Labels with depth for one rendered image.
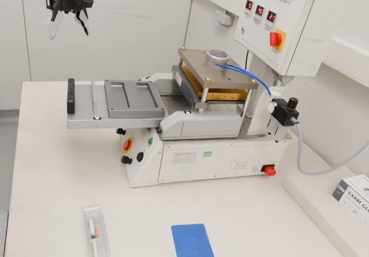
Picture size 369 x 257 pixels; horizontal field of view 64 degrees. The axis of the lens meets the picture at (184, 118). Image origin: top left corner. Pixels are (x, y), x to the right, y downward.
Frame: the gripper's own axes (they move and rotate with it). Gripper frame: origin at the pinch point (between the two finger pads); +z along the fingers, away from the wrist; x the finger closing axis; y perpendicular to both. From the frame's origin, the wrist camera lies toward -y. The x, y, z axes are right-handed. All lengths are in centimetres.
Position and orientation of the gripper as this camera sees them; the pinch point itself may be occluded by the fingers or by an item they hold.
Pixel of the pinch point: (72, 38)
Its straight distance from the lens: 109.8
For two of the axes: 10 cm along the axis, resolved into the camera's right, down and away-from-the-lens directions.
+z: -0.9, 9.1, 4.1
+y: -8.5, -2.9, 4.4
